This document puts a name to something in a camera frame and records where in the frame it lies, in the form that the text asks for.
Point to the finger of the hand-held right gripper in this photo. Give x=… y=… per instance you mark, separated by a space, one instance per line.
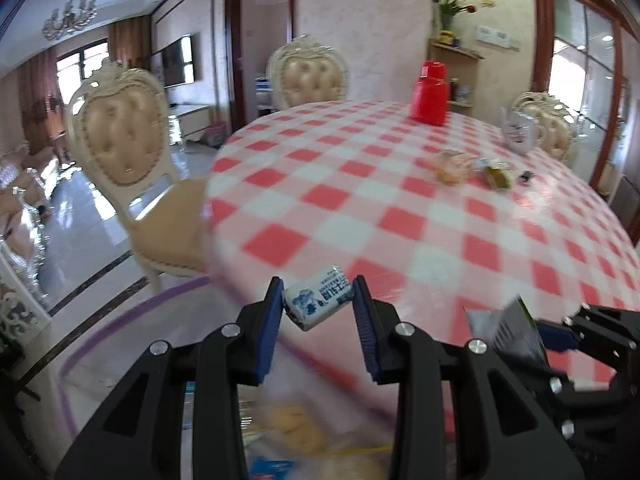
x=555 y=337
x=560 y=395

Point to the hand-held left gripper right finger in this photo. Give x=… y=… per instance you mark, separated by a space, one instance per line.
x=365 y=340

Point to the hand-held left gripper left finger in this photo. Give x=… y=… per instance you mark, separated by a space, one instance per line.
x=270 y=340

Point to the blue white candy packet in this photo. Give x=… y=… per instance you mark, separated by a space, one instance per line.
x=317 y=300

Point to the clear yellow cake packet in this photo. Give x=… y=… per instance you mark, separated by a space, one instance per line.
x=292 y=422

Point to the snack storage box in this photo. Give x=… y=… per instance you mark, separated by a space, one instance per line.
x=325 y=440

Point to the blue edged dark cake packet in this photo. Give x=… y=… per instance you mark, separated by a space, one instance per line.
x=270 y=469

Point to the round rug purple border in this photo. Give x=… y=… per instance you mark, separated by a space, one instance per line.
x=150 y=320

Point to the red checkered tablecloth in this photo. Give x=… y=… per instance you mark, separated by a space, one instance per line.
x=400 y=220

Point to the small dark wrapper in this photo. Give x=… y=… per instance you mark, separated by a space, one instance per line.
x=526 y=176

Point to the olive green snack packet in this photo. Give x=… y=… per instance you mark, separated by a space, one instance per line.
x=497 y=177

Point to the clear orange cake packet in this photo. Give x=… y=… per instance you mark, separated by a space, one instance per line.
x=450 y=167

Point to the pink bag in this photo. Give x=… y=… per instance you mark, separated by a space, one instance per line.
x=215 y=135

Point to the cream tufted dining chair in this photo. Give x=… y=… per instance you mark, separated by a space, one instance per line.
x=307 y=77
x=125 y=130
x=557 y=125

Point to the white television cabinet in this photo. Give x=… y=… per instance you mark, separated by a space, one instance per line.
x=190 y=122

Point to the red thermos jug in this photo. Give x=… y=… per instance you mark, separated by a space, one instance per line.
x=429 y=100

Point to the white carved furniture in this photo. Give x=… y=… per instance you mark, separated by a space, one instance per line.
x=20 y=295

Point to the small bottle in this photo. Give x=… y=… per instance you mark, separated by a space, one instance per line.
x=454 y=89

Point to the wooden glass door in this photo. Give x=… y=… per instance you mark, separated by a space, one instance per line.
x=585 y=60

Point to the cream sofa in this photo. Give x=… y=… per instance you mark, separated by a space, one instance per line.
x=25 y=195

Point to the flat screen television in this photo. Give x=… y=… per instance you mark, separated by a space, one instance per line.
x=179 y=62

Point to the wooden corner shelf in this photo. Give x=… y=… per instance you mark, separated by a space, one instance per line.
x=452 y=50

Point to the brown window curtain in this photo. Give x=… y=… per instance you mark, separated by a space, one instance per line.
x=37 y=100
x=130 y=42

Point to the glass vase with flowers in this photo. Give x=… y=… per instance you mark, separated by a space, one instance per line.
x=447 y=5

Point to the crystal chandelier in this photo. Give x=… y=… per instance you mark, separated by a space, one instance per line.
x=67 y=17

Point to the wooden door frame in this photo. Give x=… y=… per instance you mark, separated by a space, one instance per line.
x=232 y=35

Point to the wall switch panel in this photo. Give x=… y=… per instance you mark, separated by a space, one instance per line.
x=495 y=36

